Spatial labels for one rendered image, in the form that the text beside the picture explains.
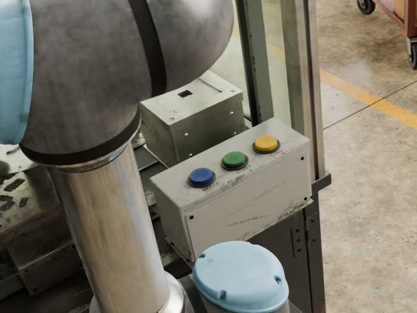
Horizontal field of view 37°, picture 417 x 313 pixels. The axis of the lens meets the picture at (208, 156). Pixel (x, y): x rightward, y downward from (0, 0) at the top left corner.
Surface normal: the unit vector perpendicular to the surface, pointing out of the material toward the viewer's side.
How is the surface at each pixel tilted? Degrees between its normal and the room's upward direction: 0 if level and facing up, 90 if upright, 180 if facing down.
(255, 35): 90
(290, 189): 90
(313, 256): 90
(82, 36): 60
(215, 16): 78
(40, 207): 0
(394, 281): 0
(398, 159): 0
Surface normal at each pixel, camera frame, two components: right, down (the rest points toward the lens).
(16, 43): 0.13, -0.14
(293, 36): -0.84, 0.41
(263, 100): 0.53, 0.43
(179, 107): -0.15, -0.80
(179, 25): 0.48, 0.07
